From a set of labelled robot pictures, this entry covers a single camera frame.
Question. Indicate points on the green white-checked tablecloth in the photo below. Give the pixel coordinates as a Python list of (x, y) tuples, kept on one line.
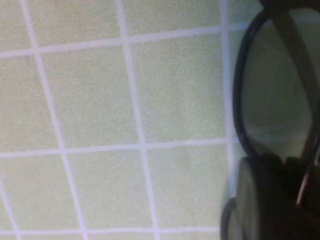
[(100, 100)]

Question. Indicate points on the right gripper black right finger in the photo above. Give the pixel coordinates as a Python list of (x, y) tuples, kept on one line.
[(312, 212)]

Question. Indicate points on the black-framed glasses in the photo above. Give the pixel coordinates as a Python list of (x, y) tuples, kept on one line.
[(238, 87)]

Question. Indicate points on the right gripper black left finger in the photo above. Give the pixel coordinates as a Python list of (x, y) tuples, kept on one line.
[(267, 200)]

